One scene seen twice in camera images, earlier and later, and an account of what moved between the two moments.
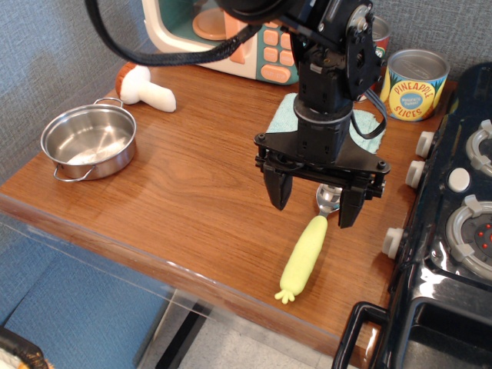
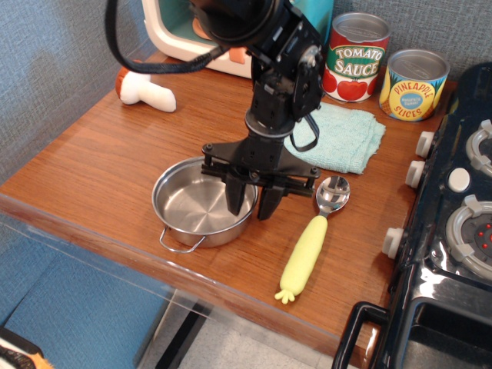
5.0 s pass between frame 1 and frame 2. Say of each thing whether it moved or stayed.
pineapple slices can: stayed
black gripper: moved
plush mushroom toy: stayed
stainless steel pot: moved
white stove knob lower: stayed
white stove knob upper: stayed
